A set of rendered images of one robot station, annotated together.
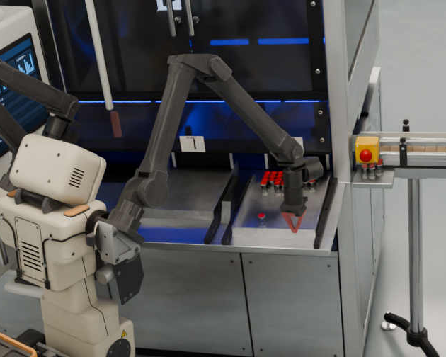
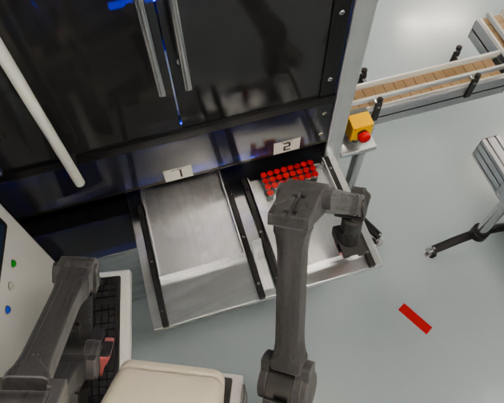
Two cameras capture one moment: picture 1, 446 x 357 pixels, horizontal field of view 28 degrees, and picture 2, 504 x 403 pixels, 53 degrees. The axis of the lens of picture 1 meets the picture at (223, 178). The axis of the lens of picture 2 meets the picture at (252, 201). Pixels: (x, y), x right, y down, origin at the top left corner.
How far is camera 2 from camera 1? 1.97 m
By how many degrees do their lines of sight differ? 40
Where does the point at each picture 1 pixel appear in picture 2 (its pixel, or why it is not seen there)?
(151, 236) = (196, 307)
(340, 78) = (354, 79)
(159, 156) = (300, 349)
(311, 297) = not seen: hidden behind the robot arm
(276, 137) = (353, 207)
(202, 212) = (233, 257)
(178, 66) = (299, 235)
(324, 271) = not seen: hidden behind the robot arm
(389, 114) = not seen: outside the picture
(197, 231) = (239, 282)
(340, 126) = (342, 118)
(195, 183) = (186, 203)
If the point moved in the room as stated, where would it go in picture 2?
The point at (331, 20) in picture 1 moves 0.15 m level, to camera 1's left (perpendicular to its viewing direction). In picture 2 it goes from (360, 25) to (310, 53)
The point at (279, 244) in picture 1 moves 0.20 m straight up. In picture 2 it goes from (333, 271) to (342, 244)
